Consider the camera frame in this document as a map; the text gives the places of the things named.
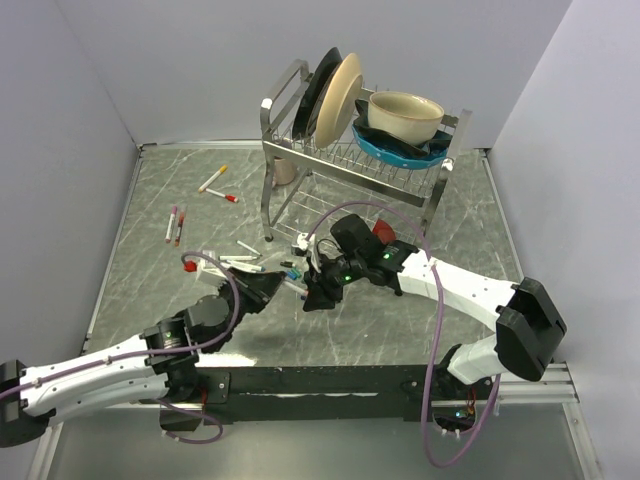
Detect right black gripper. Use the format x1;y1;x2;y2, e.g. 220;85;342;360
303;251;366;312

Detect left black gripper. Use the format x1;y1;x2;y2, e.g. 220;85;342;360
209;265;286;351

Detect black marker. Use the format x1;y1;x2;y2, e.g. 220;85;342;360
236;240;262;257

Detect red cap marker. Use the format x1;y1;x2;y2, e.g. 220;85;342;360
204;188;239;203

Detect dark red marker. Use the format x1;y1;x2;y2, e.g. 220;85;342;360
174;207;187;247

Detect pink cap marker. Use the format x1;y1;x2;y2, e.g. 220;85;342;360
164;205;178;243

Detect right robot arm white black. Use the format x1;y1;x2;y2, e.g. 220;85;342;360
293;214;567;398

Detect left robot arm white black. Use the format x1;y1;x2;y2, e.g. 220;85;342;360
1;269;285;448

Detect red bowl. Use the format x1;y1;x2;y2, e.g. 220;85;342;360
372;219;397;245

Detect stainless steel dish rack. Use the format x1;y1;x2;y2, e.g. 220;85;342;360
260;59;471;242

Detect pink cup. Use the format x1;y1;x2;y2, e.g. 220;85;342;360
272;157;297;187

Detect blue dotted dish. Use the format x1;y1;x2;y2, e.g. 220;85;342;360
352;129;448;170

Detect yellow cap marker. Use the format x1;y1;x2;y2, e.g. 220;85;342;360
198;165;228;193

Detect black plate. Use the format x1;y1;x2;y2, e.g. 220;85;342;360
292;47;343;140

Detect black base beam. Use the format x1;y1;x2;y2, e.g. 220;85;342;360
149;363;501;432

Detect cream ceramic bowl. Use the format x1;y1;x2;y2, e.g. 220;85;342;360
367;91;444;146

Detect beige plate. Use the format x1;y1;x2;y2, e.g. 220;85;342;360
315;53;363;149

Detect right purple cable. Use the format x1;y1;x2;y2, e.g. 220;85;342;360
307;201;501;469

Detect purple cable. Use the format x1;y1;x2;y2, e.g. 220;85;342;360
307;201;501;469
0;251;241;446

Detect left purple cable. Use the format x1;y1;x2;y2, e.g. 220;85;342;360
0;251;241;446

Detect aluminium rail frame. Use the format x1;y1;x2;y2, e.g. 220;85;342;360
496;362;579;405

